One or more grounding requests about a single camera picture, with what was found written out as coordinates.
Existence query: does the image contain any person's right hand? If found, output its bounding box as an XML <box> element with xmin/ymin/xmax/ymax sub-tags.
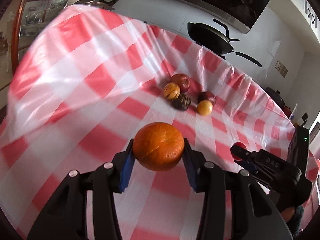
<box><xmin>281</xmin><ymin>205</ymin><xmax>304</xmax><ymax>239</ymax></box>

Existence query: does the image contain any red tomato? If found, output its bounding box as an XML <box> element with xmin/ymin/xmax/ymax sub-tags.
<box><xmin>231</xmin><ymin>142</ymin><xmax>247</xmax><ymax>161</ymax></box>

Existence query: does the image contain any yellow onion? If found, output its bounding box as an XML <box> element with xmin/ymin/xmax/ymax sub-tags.
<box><xmin>197</xmin><ymin>100</ymin><xmax>213</xmax><ymax>116</ymax></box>

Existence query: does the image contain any dark red onion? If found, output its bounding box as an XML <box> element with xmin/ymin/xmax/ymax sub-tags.
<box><xmin>197</xmin><ymin>91</ymin><xmax>216</xmax><ymax>106</ymax></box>

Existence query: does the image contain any dark wrinkled passion fruit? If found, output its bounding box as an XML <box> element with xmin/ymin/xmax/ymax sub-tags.
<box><xmin>171</xmin><ymin>93</ymin><xmax>191</xmax><ymax>111</ymax></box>

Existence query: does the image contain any red white checkered tablecloth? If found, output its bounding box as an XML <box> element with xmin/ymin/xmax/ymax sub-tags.
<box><xmin>1</xmin><ymin>5</ymin><xmax>295</xmax><ymax>238</ymax></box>

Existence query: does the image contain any red apple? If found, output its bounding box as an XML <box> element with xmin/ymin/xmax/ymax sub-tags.
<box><xmin>170</xmin><ymin>74</ymin><xmax>191</xmax><ymax>93</ymax></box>

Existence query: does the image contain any yellow striped passion fruit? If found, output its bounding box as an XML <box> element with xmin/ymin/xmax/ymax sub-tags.
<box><xmin>163</xmin><ymin>82</ymin><xmax>181</xmax><ymax>100</ymax></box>

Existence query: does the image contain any black wok pan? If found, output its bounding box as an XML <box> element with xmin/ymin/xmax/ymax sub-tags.
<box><xmin>187</xmin><ymin>18</ymin><xmax>262</xmax><ymax>68</ymax></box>

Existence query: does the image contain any wooden door frame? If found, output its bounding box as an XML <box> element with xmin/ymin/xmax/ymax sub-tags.
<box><xmin>11</xmin><ymin>0</ymin><xmax>27</xmax><ymax>75</ymax></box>

